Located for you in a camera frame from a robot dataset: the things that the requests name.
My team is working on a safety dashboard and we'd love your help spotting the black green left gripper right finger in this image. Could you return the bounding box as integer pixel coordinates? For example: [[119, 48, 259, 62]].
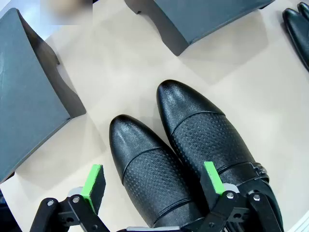
[[185, 161, 284, 232]]

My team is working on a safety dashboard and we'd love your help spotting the dark grey shoe stand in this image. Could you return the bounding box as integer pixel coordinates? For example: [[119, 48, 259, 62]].
[[124, 0, 276, 57], [0, 7, 87, 184]]

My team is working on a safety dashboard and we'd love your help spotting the person's blurred head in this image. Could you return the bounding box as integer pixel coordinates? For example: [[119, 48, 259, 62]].
[[40, 0, 94, 26]]

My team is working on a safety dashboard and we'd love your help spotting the black leather buckle shoe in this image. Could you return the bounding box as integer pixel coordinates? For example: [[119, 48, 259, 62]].
[[109, 114, 206, 228], [282, 8, 309, 71], [156, 79, 284, 232], [297, 1, 309, 19]]

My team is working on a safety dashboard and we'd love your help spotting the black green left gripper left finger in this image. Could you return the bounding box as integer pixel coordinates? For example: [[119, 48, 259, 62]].
[[30, 164, 107, 232]]

